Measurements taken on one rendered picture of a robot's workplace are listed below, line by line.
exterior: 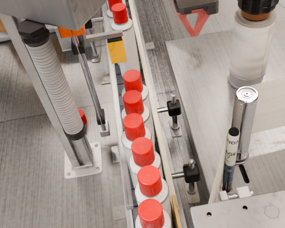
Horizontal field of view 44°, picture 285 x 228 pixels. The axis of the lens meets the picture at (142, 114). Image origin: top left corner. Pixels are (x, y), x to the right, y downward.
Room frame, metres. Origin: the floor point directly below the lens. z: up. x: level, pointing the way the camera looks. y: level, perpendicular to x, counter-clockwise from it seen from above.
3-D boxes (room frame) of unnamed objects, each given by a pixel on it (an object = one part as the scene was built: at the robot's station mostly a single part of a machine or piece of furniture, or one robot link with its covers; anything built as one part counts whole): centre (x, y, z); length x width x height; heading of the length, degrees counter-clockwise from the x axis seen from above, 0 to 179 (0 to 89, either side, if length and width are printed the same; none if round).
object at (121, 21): (0.70, 0.01, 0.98); 0.05 x 0.05 x 0.20
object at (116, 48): (0.53, 0.03, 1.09); 0.03 x 0.01 x 0.06; 90
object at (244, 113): (0.40, -0.18, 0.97); 0.05 x 0.05 x 0.19
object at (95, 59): (0.86, 0.11, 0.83); 0.06 x 0.03 x 0.01; 178
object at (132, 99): (0.42, 0.01, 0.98); 0.05 x 0.05 x 0.20
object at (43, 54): (0.37, 0.11, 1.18); 0.04 x 0.04 x 0.21
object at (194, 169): (0.36, -0.06, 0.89); 0.06 x 0.03 x 0.12; 90
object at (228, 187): (0.33, -0.14, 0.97); 0.02 x 0.02 x 0.19
